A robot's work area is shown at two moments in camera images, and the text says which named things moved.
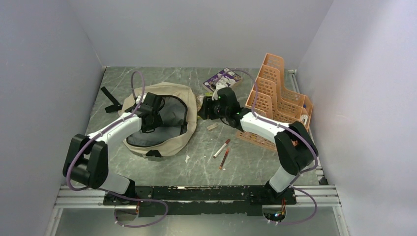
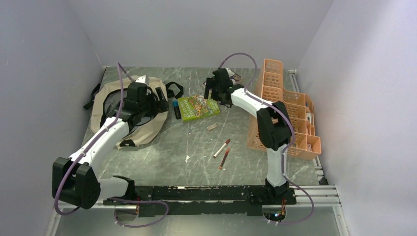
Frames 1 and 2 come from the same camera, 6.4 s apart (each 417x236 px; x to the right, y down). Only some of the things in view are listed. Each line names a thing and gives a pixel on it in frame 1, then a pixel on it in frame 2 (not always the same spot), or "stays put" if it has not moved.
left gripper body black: (156, 122) stays put
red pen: (224, 159) stays put
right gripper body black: (215, 110) -> (210, 84)
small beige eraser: (212, 126) stays put
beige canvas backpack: (179, 123) -> (108, 95)
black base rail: (199, 200) stays put
